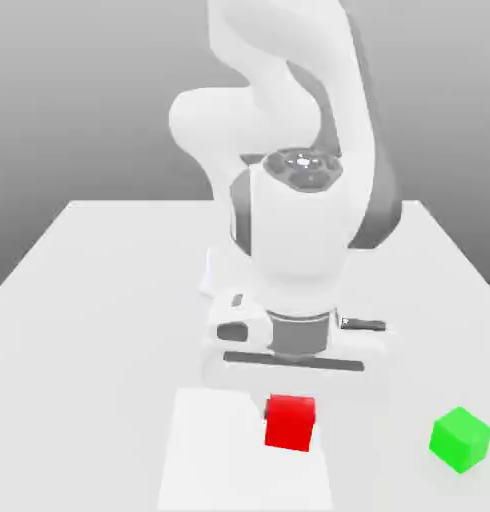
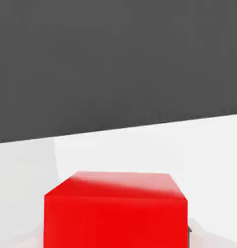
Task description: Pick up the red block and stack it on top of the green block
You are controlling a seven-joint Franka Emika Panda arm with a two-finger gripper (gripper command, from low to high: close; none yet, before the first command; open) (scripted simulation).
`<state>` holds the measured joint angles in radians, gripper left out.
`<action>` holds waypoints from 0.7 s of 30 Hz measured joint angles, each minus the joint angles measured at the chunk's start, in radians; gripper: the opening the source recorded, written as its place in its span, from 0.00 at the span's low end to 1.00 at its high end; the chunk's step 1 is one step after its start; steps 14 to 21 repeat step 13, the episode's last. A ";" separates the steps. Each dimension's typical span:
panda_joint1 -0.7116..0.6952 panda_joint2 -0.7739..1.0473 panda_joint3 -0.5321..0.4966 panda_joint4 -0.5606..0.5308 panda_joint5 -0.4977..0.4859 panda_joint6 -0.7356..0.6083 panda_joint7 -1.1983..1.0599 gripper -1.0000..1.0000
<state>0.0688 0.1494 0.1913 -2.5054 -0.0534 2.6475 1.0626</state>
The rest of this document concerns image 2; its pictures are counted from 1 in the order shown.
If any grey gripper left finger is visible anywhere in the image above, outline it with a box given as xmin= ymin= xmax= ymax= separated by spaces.
xmin=14 ymin=221 xmax=45 ymax=248

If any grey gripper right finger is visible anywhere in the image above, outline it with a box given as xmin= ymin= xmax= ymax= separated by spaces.
xmin=187 ymin=217 xmax=237 ymax=248

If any small red cube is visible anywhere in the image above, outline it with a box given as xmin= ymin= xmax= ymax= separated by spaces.
xmin=43 ymin=170 xmax=188 ymax=248

